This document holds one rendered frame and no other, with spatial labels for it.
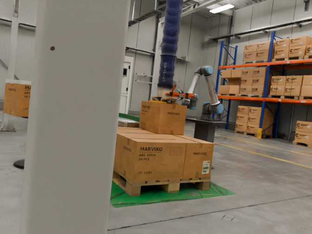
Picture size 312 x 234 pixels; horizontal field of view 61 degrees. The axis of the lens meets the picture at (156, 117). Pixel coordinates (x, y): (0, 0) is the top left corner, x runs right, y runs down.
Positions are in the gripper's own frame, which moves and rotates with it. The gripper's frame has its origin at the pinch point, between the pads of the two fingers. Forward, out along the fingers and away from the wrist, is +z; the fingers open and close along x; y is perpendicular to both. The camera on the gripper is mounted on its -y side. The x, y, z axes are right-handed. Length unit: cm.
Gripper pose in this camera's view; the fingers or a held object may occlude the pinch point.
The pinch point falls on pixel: (175, 94)
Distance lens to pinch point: 350.2
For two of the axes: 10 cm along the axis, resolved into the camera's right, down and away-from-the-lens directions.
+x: 1.1, -9.9, -0.5
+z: -8.6, -0.7, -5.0
